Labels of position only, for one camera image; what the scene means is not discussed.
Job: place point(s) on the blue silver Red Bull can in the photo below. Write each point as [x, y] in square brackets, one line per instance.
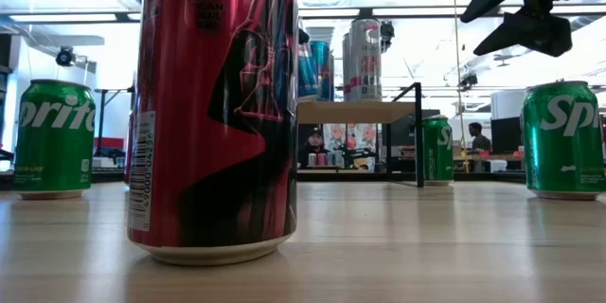
[326, 73]
[307, 73]

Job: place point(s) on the tall white slim can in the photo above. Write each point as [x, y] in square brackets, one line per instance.
[365, 71]

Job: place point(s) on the green Sprite can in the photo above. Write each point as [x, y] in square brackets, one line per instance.
[563, 151]
[54, 151]
[438, 161]

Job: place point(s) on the wooden shelf black metal legs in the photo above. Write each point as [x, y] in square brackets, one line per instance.
[355, 111]

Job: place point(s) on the black monitor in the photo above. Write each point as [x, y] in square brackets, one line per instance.
[505, 135]

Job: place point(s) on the person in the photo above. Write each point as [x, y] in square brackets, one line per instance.
[479, 142]
[313, 147]

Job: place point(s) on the floral printed poster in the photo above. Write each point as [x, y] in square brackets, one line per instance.
[351, 136]

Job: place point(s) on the small silver can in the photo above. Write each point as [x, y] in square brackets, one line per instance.
[330, 158]

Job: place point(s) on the red black Darth Vader can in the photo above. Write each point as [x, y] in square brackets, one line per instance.
[213, 151]

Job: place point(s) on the black legged table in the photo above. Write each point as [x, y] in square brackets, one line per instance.
[100, 113]

